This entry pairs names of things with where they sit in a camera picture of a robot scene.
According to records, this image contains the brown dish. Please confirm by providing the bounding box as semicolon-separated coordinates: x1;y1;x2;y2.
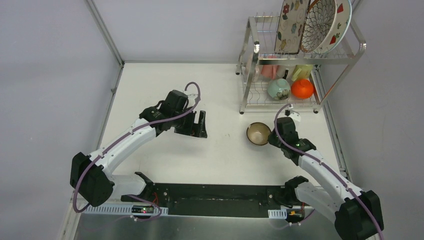
246;122;272;146

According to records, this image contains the mint green bowl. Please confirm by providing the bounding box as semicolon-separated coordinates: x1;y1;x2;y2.
267;78;291;101

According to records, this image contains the orange bowl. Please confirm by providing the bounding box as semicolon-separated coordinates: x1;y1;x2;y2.
291;79;315;99

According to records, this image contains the white mug black handle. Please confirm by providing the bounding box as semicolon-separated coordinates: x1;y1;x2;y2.
276;65;296;80

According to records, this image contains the pale yellow mug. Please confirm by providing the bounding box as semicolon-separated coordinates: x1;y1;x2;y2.
291;64;314;82

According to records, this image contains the pink mug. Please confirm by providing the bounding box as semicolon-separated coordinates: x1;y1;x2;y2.
260;64;279;80

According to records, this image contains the square floral plate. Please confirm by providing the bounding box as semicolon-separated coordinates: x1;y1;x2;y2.
274;0;310;55

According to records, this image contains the brown petal pattern plate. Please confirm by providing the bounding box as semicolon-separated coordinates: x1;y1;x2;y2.
300;0;336;53

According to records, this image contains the watermelon pattern round plate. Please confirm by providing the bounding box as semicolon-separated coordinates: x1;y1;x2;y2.
313;0;352;54

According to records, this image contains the beige cup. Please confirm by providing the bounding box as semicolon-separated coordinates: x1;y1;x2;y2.
244;53;261;83

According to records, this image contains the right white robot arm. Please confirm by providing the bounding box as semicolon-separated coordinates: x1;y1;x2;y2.
268;116;384;240

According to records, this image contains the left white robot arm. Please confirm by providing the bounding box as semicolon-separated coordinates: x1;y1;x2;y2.
70;90;207;207

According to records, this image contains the steel two-tier dish rack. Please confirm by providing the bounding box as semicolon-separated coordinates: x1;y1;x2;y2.
235;15;366;114

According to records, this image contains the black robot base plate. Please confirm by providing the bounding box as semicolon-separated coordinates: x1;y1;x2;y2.
120;172;307;223

